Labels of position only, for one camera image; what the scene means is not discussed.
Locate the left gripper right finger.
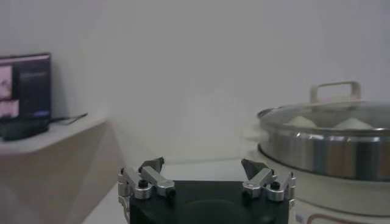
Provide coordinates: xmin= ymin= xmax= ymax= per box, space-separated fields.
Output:
xmin=240 ymin=158 xmax=297 ymax=202

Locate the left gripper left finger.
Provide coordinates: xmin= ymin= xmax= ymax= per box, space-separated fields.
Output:
xmin=117 ymin=156 xmax=177 ymax=201

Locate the white steamed baozi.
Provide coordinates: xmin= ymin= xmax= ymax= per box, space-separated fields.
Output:
xmin=285 ymin=115 xmax=319 ymax=128
xmin=333 ymin=117 xmax=375 ymax=130

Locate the glass lid with cream handle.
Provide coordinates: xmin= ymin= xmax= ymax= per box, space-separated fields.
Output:
xmin=257 ymin=80 xmax=390 ymax=136

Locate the stainless steel steamer basket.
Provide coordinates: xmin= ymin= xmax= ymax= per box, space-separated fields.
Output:
xmin=257 ymin=108 xmax=390 ymax=183

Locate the cream electric cooker pot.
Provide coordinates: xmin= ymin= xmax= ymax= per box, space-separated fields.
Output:
xmin=243 ymin=121 xmax=390 ymax=224

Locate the white side desk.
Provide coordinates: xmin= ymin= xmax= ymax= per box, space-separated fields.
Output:
xmin=0 ymin=117 xmax=129 ymax=224

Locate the black computer mouse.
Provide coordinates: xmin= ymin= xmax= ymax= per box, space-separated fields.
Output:
xmin=0 ymin=118 xmax=50 ymax=141

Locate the black open laptop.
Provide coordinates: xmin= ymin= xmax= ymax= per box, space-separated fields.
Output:
xmin=0 ymin=52 xmax=52 ymax=122

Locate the black laptop cable with adapter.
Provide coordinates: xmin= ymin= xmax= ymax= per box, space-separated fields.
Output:
xmin=48 ymin=112 xmax=89 ymax=125

